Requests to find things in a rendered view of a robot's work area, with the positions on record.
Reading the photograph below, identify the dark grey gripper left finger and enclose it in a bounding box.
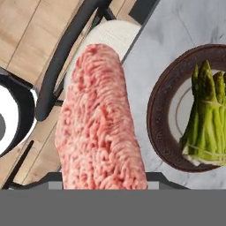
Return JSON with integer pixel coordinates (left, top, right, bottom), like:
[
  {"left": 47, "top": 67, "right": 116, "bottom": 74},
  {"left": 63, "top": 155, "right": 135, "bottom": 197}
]
[{"left": 8, "top": 171, "right": 64, "bottom": 191}]

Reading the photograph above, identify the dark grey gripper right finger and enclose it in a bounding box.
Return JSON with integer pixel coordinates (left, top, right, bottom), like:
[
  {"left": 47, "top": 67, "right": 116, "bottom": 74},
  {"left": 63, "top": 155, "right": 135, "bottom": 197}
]
[{"left": 145, "top": 171, "right": 190, "bottom": 191}]

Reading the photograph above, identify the raw pink steak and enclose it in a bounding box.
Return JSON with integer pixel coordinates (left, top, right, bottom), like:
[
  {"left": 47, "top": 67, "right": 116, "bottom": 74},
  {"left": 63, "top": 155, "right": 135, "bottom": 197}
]
[{"left": 54, "top": 43, "right": 149, "bottom": 191}]

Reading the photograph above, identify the brown rimmed white plate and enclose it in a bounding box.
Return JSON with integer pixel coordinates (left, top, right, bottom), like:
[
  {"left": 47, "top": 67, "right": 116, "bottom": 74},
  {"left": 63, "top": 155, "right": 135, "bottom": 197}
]
[{"left": 146, "top": 43, "right": 226, "bottom": 174}]

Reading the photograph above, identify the green asparagus bundle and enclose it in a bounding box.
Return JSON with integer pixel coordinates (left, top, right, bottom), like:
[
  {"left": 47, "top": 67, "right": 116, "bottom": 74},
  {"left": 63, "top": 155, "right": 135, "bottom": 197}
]
[{"left": 179, "top": 59, "right": 226, "bottom": 168}]

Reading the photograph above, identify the black and white round object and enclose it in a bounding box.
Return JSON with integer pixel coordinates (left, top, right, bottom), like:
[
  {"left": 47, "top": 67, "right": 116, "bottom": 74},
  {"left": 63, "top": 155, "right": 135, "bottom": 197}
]
[{"left": 0, "top": 73, "right": 38, "bottom": 159}]

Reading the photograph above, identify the black chair with white cushion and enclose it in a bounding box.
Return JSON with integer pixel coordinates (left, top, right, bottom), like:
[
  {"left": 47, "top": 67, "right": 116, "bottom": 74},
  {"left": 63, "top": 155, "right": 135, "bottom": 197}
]
[{"left": 34, "top": 0, "right": 143, "bottom": 123}]

